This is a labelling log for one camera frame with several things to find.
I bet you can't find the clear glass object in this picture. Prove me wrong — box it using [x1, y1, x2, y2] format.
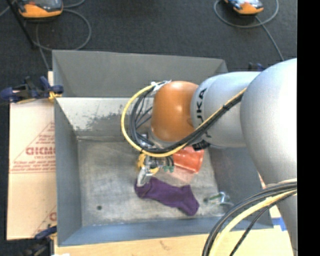
[203, 191, 235, 217]

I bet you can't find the brown cardboard board red print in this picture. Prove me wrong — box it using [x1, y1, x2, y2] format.
[6, 71, 58, 241]

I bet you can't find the black cylinder on white bracket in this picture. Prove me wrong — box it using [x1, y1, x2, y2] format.
[192, 140, 209, 151]

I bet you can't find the purple sock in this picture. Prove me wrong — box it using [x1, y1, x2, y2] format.
[134, 176, 201, 217]

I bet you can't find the grey metal bin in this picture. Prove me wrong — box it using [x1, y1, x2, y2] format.
[51, 49, 275, 247]

